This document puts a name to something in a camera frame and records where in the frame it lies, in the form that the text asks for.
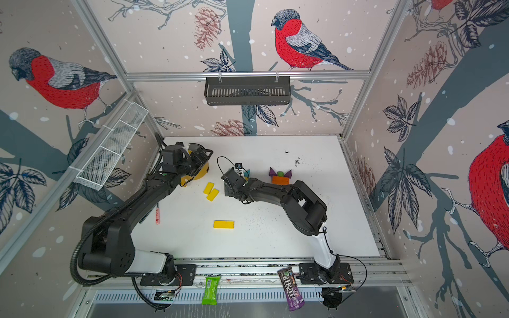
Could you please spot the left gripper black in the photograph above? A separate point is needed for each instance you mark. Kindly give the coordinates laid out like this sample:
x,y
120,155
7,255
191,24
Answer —
x,y
204,158

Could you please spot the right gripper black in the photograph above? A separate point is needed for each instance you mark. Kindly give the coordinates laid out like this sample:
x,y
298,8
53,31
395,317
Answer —
x,y
228,190

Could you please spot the yellow block bottom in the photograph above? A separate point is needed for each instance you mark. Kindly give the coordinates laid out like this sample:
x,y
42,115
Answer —
x,y
221,224

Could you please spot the yellow block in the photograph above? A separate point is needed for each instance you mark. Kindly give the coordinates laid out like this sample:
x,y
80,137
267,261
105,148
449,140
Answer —
x,y
213,194
208,188
221,224

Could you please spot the orange block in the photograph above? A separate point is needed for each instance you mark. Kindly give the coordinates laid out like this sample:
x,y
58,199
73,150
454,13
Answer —
x,y
280,180

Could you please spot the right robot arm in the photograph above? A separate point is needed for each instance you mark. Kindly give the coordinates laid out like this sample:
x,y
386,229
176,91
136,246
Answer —
x,y
306,212

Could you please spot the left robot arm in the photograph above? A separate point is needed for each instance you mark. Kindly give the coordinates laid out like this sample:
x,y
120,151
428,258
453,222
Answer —
x,y
106,249

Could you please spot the yellow pot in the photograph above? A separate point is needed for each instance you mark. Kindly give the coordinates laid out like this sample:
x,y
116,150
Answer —
x,y
200,174

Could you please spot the yellow block far left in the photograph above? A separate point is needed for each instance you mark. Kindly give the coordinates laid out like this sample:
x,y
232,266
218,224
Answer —
x,y
208,188

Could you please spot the red pen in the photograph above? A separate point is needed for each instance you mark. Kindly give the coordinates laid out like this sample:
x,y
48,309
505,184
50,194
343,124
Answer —
x,y
157,218

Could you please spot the green snack packet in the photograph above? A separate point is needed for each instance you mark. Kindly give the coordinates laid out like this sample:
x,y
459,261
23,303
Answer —
x,y
211,290

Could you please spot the purple candy packet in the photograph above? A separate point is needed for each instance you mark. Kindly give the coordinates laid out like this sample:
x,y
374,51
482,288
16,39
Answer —
x,y
294,298

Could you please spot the black wire basket shelf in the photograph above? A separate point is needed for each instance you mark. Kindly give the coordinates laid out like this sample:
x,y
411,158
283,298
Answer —
x,y
268,90

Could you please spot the white wire basket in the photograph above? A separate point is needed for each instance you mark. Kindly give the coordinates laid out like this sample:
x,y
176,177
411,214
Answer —
x,y
118,133

